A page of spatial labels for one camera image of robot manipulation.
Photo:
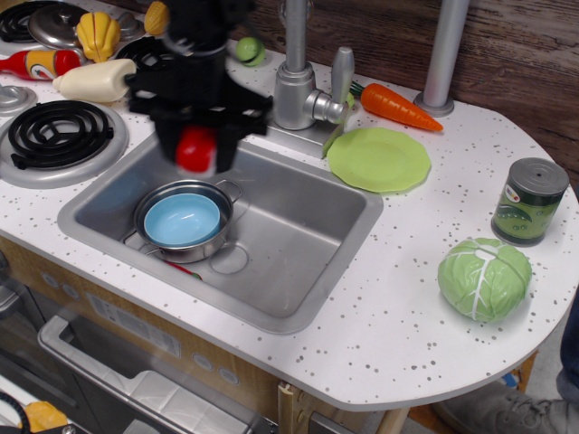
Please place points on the red toy utensil under pot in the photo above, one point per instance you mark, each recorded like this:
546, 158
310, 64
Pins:
183, 269

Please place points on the silver pot lid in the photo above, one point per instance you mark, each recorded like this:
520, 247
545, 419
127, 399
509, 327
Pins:
55, 26

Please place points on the green toy pea can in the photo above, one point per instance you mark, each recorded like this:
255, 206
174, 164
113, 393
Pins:
528, 202

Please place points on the red white toy sushi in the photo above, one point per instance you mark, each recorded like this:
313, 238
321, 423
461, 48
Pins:
196, 151

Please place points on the green toy apple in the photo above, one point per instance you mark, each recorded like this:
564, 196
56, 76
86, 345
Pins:
250, 51

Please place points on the yellow toy bell pepper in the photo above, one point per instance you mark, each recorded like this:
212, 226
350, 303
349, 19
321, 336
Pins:
99, 35

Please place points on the light blue toy bowl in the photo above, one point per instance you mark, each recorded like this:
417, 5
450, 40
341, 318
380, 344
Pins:
182, 219

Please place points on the silver oven door handle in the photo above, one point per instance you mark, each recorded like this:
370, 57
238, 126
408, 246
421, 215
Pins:
145, 401

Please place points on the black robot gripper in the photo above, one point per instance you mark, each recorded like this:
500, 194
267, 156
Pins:
187, 87

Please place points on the yellow toy on floor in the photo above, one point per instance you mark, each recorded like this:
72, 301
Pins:
43, 416

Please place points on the silver stove knob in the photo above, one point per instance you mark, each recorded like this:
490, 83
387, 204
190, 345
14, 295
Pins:
15, 100

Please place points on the silver vertical pole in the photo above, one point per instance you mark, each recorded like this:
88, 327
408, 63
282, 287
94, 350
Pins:
435, 99

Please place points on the grey shoe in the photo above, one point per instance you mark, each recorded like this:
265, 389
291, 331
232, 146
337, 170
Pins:
495, 408

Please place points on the light green toy plate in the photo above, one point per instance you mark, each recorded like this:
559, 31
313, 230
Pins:
379, 160

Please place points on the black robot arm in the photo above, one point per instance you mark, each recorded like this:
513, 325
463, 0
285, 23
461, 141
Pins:
204, 24

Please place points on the red toy ketchup bottle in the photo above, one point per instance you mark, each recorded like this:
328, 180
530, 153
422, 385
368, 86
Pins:
40, 65

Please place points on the silver metal pot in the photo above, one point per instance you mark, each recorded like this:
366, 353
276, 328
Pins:
224, 193

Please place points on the green toy cabbage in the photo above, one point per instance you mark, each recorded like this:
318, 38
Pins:
484, 279

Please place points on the middle black stove burner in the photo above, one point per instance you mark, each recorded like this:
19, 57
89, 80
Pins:
145, 52

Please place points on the back left black burner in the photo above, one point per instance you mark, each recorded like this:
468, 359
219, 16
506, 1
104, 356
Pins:
14, 21

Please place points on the orange toy carrot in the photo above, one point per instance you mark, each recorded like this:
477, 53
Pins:
383, 102

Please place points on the silver toy sink basin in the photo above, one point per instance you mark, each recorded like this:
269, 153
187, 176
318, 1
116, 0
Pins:
295, 230

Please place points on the front black stove burner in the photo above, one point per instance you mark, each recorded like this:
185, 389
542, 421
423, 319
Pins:
61, 143

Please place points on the black stove burner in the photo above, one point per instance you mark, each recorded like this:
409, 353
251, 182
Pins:
61, 143
145, 52

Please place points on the silver toy faucet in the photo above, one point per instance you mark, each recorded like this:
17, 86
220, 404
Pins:
304, 117

